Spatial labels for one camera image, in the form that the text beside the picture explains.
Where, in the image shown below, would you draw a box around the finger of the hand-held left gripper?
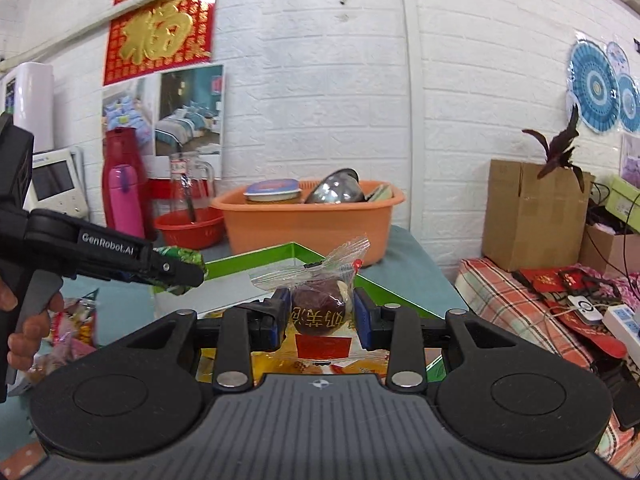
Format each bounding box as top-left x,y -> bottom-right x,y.
147,251 -> 207,288

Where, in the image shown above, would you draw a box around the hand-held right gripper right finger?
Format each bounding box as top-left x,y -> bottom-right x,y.
352,288 -> 521,394

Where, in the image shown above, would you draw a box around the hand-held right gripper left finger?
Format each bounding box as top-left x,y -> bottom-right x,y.
120,288 -> 293,394

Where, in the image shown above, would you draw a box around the small green snack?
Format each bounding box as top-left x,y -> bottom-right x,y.
152,245 -> 206,296

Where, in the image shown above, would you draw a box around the date snack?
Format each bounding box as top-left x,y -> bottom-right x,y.
250,234 -> 371,361

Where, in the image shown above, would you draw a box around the yellow chip bag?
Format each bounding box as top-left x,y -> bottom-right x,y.
197,350 -> 393,386

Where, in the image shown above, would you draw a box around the green cardboard box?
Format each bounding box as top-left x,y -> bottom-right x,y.
152,242 -> 471,391

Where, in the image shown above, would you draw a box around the pile of snack packets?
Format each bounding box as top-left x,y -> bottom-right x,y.
27,297 -> 98,386

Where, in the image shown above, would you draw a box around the person's left hand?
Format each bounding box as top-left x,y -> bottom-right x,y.
0,280 -> 66,374

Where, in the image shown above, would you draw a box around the red plastic basin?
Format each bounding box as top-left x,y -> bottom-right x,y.
154,207 -> 226,251

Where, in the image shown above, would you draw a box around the white appliance with screen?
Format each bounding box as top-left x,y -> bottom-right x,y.
22,147 -> 91,218

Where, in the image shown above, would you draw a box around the pink bottle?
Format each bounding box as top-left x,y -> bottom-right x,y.
107,164 -> 146,240

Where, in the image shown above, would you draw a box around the teal printed tablecloth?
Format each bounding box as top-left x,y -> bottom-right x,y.
0,224 -> 468,441

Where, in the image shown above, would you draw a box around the orange plastic basin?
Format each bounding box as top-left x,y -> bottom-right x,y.
210,180 -> 407,268

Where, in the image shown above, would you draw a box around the red plastic stand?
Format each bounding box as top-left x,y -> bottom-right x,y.
147,177 -> 173,201

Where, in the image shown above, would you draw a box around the glass pitcher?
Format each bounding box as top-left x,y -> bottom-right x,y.
169,152 -> 217,213

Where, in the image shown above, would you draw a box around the red thermos jug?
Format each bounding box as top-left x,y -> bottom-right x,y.
102,127 -> 156,241

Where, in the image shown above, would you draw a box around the blue lidded container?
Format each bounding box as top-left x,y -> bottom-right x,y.
244,179 -> 302,203

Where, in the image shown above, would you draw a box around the beige ceramic dish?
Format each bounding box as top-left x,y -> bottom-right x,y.
362,182 -> 396,203

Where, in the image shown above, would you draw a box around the steel bowl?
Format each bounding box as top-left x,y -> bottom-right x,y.
305,169 -> 363,205

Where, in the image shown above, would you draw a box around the white water purifier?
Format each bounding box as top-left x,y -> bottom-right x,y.
0,62 -> 55,153

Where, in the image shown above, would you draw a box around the plaid cloth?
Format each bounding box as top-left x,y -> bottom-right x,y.
457,257 -> 640,476

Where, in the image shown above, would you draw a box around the red envelopes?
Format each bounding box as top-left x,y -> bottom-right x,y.
515,266 -> 627,358

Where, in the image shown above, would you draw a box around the tall cardboard box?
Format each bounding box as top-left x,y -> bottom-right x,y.
482,159 -> 596,272

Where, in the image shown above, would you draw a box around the white charger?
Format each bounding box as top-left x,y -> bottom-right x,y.
567,296 -> 604,325

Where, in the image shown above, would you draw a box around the small open cardboard box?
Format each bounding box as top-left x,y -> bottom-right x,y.
580,222 -> 640,281

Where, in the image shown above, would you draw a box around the purple leaf plant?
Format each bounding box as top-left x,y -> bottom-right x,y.
522,105 -> 586,193

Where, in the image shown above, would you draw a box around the white power strip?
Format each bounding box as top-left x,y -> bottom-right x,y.
602,305 -> 640,361

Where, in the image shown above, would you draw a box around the light green carton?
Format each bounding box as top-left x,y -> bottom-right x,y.
605,175 -> 640,233

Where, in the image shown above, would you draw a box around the blue paper fan decorations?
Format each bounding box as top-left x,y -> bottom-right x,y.
566,40 -> 640,133

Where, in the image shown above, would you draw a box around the bedding wall poster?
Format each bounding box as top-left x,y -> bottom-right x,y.
101,64 -> 226,158

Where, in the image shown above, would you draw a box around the red gold wall hanging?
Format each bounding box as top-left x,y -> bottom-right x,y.
102,0 -> 219,86

